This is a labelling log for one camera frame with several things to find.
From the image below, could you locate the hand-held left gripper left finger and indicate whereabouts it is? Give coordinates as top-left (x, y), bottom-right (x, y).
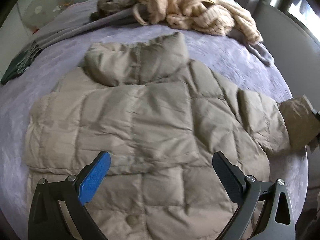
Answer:
top-left (27, 151), bottom-right (112, 240)

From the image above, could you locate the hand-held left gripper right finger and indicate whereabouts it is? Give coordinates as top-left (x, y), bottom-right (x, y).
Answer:
top-left (212, 151), bottom-right (297, 240)

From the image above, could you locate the beige puffer jacket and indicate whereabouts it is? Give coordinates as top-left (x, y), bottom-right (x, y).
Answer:
top-left (24, 32), bottom-right (317, 240)

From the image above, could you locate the grey garment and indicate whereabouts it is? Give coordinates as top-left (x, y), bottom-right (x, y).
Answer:
top-left (22, 4), bottom-right (155, 55)
top-left (226, 26), bottom-right (274, 67)

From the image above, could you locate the window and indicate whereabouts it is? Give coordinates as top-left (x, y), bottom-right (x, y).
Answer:
top-left (270, 0), bottom-right (320, 27)

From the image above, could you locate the dark green garment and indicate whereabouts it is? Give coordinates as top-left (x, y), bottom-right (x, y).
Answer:
top-left (0, 47), bottom-right (43, 85)

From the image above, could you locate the cream knitted sweater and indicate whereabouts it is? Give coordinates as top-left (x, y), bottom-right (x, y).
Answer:
top-left (132, 0), bottom-right (263, 43)

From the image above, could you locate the brown fuzzy garment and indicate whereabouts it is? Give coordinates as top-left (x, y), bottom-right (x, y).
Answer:
top-left (90, 0), bottom-right (175, 23)

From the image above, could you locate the white fan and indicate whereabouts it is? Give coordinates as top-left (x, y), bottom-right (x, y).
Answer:
top-left (24, 0), bottom-right (54, 28)

